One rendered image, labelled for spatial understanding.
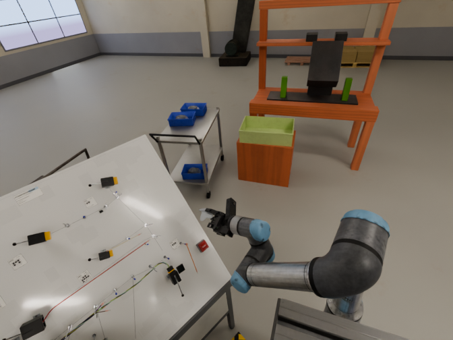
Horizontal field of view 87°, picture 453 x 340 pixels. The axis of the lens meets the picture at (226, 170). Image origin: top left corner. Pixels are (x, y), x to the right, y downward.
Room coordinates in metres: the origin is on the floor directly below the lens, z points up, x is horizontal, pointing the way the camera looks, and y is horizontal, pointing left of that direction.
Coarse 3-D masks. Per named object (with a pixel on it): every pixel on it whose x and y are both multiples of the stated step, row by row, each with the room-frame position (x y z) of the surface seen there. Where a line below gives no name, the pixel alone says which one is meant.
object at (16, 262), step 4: (16, 256) 0.62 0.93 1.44; (20, 256) 0.63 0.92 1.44; (12, 260) 0.61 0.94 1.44; (16, 260) 0.61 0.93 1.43; (20, 260) 0.61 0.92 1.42; (24, 260) 0.62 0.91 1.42; (12, 264) 0.60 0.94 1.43; (16, 264) 0.60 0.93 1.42; (20, 264) 0.60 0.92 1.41; (16, 268) 0.59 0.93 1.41
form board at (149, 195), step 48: (144, 144) 1.21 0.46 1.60; (48, 192) 0.86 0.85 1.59; (96, 192) 0.92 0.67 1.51; (144, 192) 0.99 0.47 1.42; (0, 240) 0.66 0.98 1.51; (48, 240) 0.70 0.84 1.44; (96, 240) 0.74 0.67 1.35; (144, 240) 0.80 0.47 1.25; (192, 240) 0.86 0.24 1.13; (0, 288) 0.52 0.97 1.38; (48, 288) 0.55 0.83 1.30; (96, 288) 0.58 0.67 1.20; (144, 288) 0.61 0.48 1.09; (192, 288) 0.66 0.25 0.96; (0, 336) 0.39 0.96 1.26; (48, 336) 0.40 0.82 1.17; (96, 336) 0.42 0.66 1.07; (144, 336) 0.45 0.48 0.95
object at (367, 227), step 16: (352, 224) 0.38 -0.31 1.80; (368, 224) 0.37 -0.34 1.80; (384, 224) 0.37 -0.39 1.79; (336, 240) 0.35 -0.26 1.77; (352, 240) 0.33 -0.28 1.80; (368, 240) 0.32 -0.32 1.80; (384, 240) 0.33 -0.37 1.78; (336, 304) 0.33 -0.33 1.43; (352, 304) 0.31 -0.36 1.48; (352, 320) 0.29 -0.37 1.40
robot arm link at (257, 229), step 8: (240, 224) 0.58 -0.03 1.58; (248, 224) 0.56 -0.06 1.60; (256, 224) 0.55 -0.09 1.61; (264, 224) 0.55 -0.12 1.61; (240, 232) 0.56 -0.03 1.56; (248, 232) 0.54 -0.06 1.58; (256, 232) 0.52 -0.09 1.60; (264, 232) 0.53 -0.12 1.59; (248, 240) 0.54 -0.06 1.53; (256, 240) 0.51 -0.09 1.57; (264, 240) 0.51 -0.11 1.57
